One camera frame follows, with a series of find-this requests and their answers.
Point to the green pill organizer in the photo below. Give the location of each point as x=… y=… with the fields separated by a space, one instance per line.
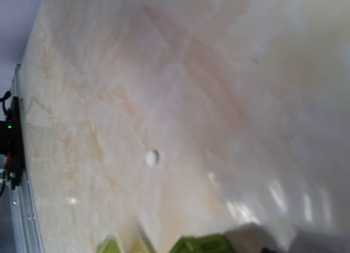
x=209 y=243

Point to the white round pill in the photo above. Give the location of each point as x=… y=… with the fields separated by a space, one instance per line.
x=72 y=200
x=152 y=158

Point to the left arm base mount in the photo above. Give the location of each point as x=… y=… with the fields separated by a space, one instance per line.
x=12 y=142

